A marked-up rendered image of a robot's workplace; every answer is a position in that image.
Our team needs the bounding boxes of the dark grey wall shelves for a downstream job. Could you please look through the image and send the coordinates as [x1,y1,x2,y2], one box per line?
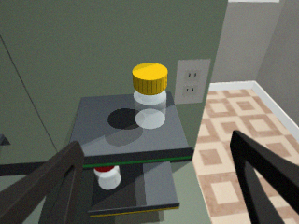
[68,91,187,216]

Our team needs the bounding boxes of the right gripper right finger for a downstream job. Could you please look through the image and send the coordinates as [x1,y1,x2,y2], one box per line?
[230,130,299,224]

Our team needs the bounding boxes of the clear glass bottle with yellow cap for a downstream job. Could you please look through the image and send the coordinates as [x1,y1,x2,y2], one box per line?
[133,63,167,130]

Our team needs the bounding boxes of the clear bottle with red cap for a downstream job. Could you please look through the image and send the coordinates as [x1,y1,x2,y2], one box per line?
[94,166,121,190]

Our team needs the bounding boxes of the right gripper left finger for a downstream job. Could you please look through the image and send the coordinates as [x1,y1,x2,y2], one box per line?
[0,141,84,224]

